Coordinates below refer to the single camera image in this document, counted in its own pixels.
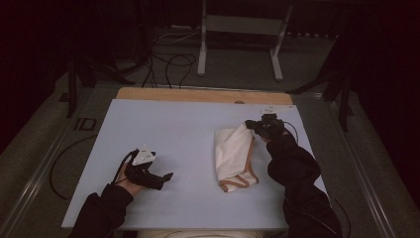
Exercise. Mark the black metal stand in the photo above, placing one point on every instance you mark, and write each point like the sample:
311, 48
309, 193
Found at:
72, 89
345, 99

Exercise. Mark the person's right hand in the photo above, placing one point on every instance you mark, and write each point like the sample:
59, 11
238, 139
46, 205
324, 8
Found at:
272, 137

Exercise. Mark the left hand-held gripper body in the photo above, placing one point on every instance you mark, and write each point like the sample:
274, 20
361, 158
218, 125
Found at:
143, 157

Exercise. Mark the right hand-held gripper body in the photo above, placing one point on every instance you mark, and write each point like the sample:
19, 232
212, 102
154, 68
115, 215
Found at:
270, 127

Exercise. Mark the light blue table mat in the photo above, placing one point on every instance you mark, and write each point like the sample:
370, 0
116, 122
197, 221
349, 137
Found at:
181, 132

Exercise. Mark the black floor bracket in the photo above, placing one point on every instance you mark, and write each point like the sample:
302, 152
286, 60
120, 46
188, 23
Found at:
77, 124

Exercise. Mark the person's left hand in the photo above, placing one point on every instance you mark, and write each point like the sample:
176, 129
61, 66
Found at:
128, 185

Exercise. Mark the cream baby bodysuit brown trim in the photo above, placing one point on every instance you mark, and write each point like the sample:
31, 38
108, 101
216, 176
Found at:
232, 152

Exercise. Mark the metal floor rail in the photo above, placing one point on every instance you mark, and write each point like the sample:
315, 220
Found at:
43, 168
361, 177

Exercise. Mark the white metal stand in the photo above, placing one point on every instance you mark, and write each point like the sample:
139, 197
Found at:
244, 24

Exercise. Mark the wooden table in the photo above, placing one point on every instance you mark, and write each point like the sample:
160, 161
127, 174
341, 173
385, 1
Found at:
198, 95

